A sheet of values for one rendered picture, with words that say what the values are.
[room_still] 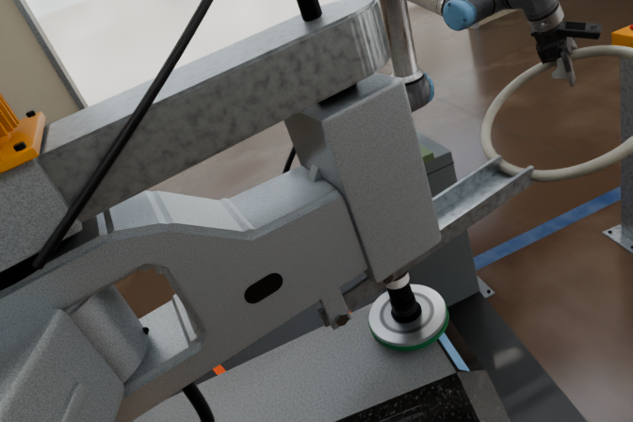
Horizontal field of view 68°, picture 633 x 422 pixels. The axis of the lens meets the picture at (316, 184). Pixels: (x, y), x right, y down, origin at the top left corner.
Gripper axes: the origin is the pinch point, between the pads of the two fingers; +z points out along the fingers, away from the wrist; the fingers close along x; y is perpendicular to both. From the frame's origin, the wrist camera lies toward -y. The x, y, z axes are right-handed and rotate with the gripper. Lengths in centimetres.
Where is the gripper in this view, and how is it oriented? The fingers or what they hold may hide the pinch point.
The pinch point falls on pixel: (577, 69)
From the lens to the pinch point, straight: 172.5
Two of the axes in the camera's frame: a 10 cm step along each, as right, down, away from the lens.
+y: -7.1, 1.1, 6.9
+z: 6.1, 5.8, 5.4
